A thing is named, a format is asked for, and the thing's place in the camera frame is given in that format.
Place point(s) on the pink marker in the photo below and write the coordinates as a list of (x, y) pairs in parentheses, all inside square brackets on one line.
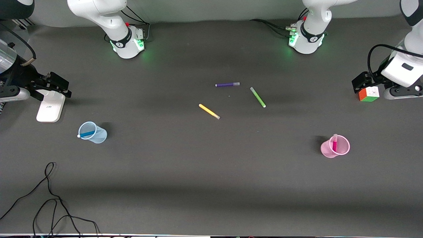
[(334, 145)]

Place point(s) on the aluminium frame rail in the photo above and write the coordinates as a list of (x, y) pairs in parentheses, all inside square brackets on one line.
[(24, 23)]

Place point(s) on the flat white device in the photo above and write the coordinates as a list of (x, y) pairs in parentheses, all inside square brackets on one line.
[(49, 110)]

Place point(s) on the purple marker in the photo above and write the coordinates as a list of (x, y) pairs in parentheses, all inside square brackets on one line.
[(226, 85)]

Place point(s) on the yellow marker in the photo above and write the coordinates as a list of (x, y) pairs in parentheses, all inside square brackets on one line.
[(209, 111)]

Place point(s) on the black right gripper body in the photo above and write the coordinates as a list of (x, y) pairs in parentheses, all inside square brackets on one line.
[(29, 78)]

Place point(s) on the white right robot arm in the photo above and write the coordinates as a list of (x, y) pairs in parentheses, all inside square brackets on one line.
[(99, 10)]

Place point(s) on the translucent pink cup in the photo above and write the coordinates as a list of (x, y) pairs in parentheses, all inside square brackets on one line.
[(325, 150)]

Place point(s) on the translucent blue cup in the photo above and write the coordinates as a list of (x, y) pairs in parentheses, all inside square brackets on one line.
[(100, 137)]

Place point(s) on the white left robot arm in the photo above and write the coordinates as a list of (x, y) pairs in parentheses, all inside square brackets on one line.
[(314, 19)]

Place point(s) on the green marker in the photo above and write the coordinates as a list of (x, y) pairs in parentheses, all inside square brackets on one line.
[(258, 97)]

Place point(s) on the blue marker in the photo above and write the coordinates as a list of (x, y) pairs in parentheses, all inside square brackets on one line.
[(87, 134)]

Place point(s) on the colourful puzzle cube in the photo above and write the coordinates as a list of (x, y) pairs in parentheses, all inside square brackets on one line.
[(368, 94)]

